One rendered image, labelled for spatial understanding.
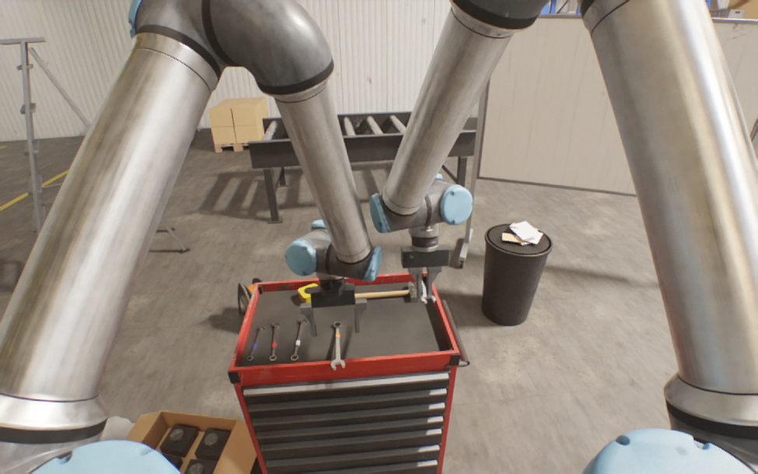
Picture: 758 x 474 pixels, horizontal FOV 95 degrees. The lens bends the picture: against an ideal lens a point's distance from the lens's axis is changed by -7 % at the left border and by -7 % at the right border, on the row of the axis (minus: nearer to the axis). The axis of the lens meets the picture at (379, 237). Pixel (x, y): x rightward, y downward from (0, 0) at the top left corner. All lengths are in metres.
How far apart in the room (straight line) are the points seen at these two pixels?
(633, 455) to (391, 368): 0.93
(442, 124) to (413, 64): 8.39
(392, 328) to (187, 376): 1.64
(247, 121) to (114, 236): 6.59
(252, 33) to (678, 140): 0.48
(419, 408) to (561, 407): 1.24
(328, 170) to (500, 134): 2.58
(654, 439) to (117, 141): 0.62
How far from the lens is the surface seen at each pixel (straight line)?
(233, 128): 7.13
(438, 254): 1.05
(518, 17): 0.48
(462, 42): 0.51
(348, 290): 1.11
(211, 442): 2.10
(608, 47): 0.51
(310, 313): 1.16
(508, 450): 2.23
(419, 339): 1.35
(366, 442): 1.55
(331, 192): 0.68
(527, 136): 3.15
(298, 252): 0.93
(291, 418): 1.41
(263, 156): 4.04
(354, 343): 1.33
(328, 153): 0.63
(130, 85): 0.54
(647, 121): 0.47
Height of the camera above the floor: 1.84
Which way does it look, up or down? 29 degrees down
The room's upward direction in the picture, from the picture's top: 1 degrees counter-clockwise
